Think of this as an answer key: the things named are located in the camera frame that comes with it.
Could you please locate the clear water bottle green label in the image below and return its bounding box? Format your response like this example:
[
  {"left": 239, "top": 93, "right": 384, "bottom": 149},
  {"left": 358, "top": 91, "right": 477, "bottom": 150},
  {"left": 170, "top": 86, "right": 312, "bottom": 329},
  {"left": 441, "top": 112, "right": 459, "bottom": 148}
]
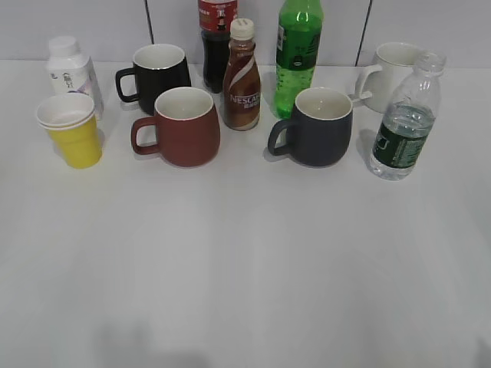
[{"left": 369, "top": 51, "right": 447, "bottom": 181}]

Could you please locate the yellow paper cup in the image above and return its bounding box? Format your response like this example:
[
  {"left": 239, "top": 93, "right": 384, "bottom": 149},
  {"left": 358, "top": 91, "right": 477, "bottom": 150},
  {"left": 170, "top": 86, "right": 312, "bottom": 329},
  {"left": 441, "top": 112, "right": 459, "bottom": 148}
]
[{"left": 36, "top": 93, "right": 102, "bottom": 169}]

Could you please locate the red ceramic mug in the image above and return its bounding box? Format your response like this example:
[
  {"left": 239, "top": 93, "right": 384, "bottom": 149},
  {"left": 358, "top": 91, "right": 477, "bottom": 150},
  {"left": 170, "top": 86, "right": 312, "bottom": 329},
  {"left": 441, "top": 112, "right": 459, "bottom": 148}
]
[{"left": 130, "top": 87, "right": 220, "bottom": 167}]

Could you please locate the dark grey ceramic mug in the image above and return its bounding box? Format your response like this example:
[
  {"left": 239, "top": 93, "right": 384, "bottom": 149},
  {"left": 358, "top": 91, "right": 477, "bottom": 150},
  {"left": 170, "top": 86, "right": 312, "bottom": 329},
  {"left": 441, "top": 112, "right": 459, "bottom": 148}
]
[{"left": 267, "top": 87, "right": 353, "bottom": 167}]

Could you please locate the brown Nescafe coffee bottle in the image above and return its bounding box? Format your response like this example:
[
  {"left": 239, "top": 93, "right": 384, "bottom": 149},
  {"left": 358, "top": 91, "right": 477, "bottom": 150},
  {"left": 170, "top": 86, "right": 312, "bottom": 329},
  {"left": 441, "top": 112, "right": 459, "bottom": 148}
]
[{"left": 222, "top": 18, "right": 261, "bottom": 131}]

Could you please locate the black ceramic mug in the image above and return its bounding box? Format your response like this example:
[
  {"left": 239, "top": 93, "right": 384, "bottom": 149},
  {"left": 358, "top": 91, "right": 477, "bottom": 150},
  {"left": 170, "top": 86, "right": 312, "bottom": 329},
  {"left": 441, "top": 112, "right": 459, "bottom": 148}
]
[{"left": 115, "top": 44, "right": 192, "bottom": 116}]

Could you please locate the cola bottle red label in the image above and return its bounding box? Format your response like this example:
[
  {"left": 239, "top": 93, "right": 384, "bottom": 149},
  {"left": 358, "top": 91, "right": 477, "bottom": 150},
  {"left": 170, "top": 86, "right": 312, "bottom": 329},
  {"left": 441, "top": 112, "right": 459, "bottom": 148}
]
[{"left": 198, "top": 0, "right": 238, "bottom": 94}]

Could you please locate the green soda bottle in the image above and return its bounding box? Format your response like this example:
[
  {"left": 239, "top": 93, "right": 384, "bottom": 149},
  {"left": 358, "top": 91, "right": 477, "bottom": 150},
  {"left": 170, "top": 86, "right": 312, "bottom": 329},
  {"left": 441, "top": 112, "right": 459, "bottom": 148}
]
[{"left": 274, "top": 0, "right": 324, "bottom": 119}]

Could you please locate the white ceramic mug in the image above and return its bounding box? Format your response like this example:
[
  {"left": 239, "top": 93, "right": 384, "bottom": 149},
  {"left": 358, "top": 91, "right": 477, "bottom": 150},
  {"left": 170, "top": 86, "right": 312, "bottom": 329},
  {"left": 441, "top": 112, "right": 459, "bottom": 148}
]
[{"left": 354, "top": 42, "right": 423, "bottom": 113}]

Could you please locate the white yogurt drink bottle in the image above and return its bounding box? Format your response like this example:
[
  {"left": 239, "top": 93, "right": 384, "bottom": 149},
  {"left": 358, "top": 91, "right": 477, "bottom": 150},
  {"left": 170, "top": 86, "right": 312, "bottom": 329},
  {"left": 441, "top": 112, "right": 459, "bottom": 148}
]
[{"left": 46, "top": 36, "right": 104, "bottom": 120}]

